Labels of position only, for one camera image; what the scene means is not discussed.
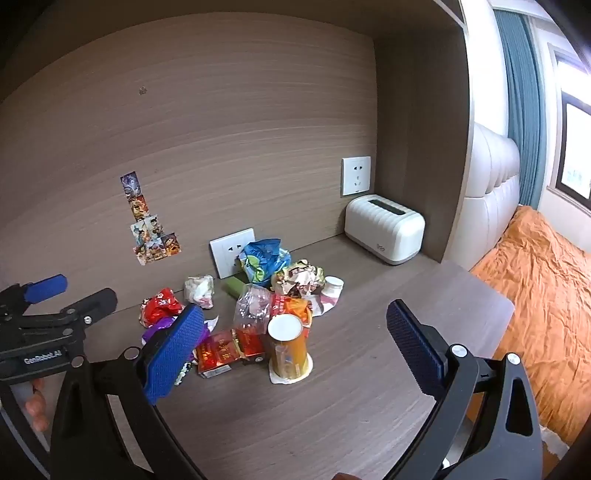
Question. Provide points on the green wrapper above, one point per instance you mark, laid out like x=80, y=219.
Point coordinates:
x=234, y=287

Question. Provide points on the red snack packet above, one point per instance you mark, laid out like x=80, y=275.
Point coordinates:
x=159, y=309

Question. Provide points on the printed paper wrapper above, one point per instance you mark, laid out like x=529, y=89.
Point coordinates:
x=298, y=279

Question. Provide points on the orange blanket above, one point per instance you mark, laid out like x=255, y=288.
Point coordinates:
x=540, y=300

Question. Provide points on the white wall outlet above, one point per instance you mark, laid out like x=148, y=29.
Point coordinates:
x=356, y=176
x=226, y=254

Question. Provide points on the small white bottle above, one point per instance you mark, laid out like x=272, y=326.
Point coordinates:
x=331, y=290

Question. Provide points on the purple wrapper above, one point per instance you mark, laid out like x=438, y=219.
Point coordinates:
x=154, y=333

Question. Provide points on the white padded headboard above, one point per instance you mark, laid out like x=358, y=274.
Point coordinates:
x=491, y=194

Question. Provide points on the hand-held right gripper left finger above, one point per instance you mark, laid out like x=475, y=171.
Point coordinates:
x=173, y=350

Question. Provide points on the clear crumpled plastic bag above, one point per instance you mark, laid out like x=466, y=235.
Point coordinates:
x=251, y=307

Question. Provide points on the crumpled white tissue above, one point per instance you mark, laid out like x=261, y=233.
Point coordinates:
x=199, y=290

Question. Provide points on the orange snack packet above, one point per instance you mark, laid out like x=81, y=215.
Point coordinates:
x=293, y=309

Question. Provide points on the red gold flat packet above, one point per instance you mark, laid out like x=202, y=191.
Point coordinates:
x=217, y=355

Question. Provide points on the blue snack bag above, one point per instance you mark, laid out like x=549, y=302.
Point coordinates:
x=261, y=261

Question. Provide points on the person's left hand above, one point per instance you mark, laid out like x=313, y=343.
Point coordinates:
x=37, y=408

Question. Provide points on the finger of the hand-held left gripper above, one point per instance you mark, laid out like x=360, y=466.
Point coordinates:
x=92, y=302
x=44, y=286

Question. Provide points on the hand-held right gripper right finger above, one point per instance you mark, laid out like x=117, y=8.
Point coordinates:
x=413, y=350

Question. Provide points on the white ribbed box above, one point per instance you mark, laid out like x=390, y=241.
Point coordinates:
x=385, y=228

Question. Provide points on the blue curtain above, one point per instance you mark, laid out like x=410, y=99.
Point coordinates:
x=519, y=106

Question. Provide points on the dark framed window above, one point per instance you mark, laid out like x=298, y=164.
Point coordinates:
x=575, y=138

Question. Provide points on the orange paper cup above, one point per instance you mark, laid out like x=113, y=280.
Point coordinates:
x=286, y=350

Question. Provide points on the cluster of picture stickers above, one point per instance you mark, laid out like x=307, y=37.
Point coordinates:
x=147, y=221

